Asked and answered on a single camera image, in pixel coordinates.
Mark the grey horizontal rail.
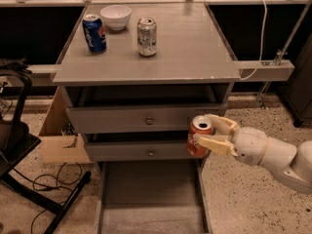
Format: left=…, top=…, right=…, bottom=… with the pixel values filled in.
left=235, top=60, right=294, bottom=82

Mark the black floor cable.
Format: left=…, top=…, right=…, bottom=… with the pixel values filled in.
left=11, top=162, right=84, bottom=234

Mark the orange coke can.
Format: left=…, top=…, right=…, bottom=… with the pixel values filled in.
left=187, top=115, right=213, bottom=158

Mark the white cable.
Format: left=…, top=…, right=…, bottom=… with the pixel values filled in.
left=239, top=0, right=269, bottom=81

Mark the grey drawer cabinet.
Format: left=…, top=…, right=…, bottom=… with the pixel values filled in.
left=52, top=2, right=242, bottom=234

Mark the cardboard box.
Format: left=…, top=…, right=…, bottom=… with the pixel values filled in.
left=39, top=90, right=91, bottom=164

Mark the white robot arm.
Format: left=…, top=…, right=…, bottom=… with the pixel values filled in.
left=188, top=114, right=312, bottom=194

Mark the white bowl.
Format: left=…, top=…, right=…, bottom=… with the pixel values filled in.
left=100, top=5, right=132, bottom=30

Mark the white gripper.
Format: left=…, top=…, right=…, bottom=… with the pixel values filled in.
left=193, top=114, right=268, bottom=166

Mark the black stand frame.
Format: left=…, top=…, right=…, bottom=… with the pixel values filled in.
left=0, top=58, right=93, bottom=234

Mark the grey drawer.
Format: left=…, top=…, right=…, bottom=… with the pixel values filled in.
left=95, top=160, right=213, bottom=234
left=85, top=140, right=195, bottom=162
left=66, top=103, right=226, bottom=134

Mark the grey top drawer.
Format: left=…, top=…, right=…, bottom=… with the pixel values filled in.
left=66, top=103, right=226, bottom=134

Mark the grey bottom drawer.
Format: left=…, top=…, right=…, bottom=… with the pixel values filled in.
left=95, top=160, right=213, bottom=234

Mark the silver green soda can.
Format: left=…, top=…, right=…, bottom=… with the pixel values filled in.
left=136, top=18, right=157, bottom=57

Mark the grey middle drawer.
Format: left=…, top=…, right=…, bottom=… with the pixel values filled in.
left=85, top=140, right=195, bottom=162

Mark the blue pepsi can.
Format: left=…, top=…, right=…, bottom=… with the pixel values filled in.
left=82, top=14, right=106, bottom=54

